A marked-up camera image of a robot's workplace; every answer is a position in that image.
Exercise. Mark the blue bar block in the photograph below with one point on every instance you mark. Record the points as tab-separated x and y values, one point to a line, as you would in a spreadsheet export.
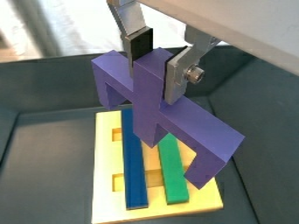
133	164

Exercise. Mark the purple E-shaped block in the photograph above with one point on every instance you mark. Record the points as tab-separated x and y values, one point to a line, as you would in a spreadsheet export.
139	84

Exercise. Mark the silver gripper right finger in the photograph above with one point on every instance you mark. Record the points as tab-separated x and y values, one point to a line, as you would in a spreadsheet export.
181	66

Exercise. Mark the green bar block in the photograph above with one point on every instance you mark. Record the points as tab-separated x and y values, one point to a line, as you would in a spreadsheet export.
173	181

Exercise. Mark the yellow slotted board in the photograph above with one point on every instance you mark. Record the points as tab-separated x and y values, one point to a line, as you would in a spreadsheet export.
108	200

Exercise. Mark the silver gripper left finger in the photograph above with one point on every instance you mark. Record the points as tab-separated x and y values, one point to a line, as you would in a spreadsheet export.
135	33

